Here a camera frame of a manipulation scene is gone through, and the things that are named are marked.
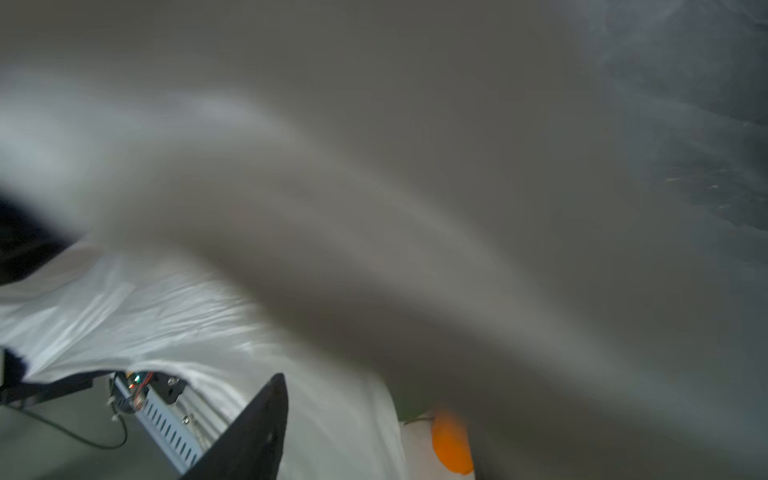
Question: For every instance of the orange fruit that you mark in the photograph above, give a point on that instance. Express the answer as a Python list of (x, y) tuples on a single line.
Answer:
[(450, 442)]

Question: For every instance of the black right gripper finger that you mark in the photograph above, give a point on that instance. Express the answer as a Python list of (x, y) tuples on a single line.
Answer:
[(252, 446)]

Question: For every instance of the white plastic bag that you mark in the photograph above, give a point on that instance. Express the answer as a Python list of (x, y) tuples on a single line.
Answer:
[(551, 215)]

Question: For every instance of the aluminium front rail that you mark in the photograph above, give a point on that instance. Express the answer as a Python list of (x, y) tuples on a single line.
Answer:
[(183, 431)]

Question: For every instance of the left circuit board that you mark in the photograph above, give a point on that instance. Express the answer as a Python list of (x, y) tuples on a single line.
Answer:
[(165, 386)]

